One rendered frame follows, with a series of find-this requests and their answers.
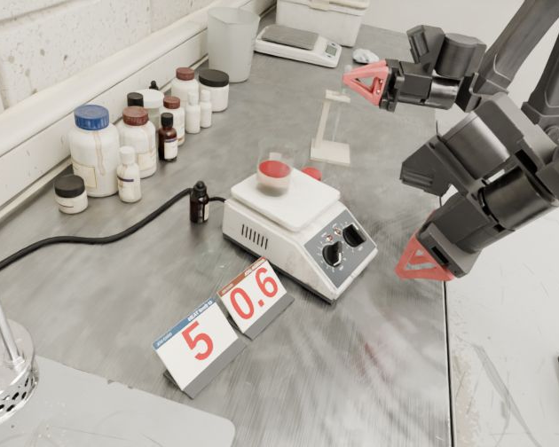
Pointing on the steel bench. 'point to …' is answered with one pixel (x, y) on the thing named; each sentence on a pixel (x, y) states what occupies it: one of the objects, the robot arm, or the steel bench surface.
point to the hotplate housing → (285, 245)
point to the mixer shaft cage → (3, 359)
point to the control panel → (351, 255)
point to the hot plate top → (307, 187)
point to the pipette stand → (335, 151)
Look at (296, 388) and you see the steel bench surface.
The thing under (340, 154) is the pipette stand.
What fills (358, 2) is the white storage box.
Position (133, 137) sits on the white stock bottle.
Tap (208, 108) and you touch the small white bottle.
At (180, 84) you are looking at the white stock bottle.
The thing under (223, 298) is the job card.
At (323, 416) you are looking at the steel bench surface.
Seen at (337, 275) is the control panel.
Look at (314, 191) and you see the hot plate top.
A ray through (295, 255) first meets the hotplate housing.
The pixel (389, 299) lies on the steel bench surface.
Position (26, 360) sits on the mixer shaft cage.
